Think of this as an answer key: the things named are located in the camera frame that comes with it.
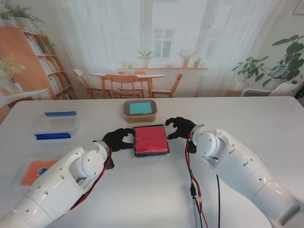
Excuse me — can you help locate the arm red black cable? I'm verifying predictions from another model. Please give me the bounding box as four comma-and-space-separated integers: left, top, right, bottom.
185, 133, 221, 228
63, 147, 115, 216

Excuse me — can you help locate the red container lid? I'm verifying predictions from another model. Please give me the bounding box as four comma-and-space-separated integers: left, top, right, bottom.
133, 125, 169, 154

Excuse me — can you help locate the clear container with blue clips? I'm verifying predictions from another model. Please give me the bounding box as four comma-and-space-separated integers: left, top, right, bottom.
34, 111, 81, 142

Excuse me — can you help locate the printed room scene backdrop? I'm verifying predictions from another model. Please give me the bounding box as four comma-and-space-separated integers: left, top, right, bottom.
0, 0, 304, 125

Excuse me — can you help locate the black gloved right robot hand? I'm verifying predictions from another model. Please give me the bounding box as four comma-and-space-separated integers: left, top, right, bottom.
165, 117, 197, 141

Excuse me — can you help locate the black plastic tray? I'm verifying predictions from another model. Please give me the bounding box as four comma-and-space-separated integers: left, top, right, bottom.
132, 124, 171, 158

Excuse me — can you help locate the clear lid with orange label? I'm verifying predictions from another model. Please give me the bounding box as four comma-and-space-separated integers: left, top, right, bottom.
15, 157, 60, 187

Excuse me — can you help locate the left arm red black cable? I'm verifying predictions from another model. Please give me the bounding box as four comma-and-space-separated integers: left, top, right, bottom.
63, 147, 115, 216

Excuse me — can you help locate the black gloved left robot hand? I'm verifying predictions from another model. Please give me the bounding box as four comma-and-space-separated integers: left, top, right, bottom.
102, 128, 135, 152

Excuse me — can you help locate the black equipment piece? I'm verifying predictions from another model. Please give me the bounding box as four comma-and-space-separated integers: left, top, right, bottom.
294, 82, 304, 101

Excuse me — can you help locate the right arm red black cable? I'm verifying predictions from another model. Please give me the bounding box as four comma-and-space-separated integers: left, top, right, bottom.
185, 133, 221, 228

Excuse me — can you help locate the clear lid with teal label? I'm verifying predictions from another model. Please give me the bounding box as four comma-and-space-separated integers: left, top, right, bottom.
123, 100, 158, 117

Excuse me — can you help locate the brown paper food container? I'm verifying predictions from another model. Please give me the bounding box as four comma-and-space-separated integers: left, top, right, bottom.
123, 99, 158, 124

